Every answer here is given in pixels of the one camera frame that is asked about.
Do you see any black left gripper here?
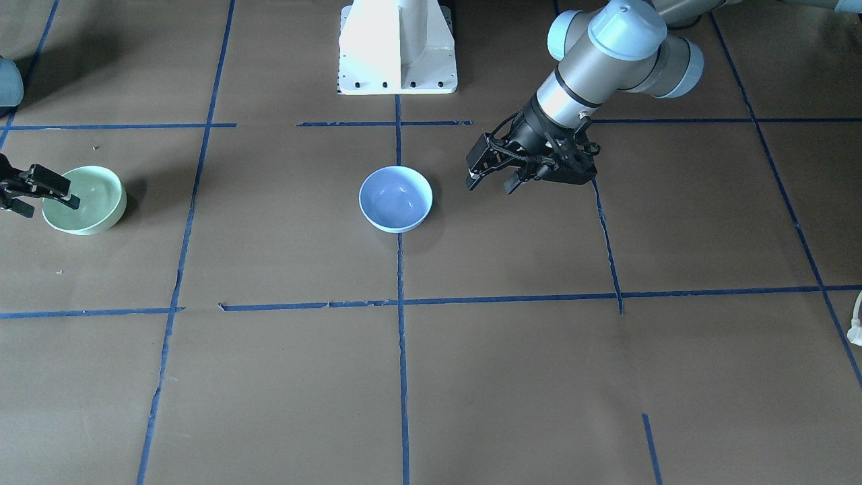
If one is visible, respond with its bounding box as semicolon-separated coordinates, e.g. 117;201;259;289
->
465;98;601;195

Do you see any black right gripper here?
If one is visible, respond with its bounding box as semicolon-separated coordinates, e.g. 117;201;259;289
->
1;154;81;218

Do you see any green bowl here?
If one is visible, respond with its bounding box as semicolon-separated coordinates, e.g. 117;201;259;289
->
41;166;127;236

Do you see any blue bowl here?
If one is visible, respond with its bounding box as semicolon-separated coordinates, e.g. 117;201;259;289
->
358;166;434;234

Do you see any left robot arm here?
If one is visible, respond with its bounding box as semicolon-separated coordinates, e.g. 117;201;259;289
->
465;1;726;193

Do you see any white pedestal column with base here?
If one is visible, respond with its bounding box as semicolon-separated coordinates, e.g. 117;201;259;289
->
337;1;459;96

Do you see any white power plug with cable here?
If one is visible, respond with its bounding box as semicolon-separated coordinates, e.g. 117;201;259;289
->
846;291;862;347

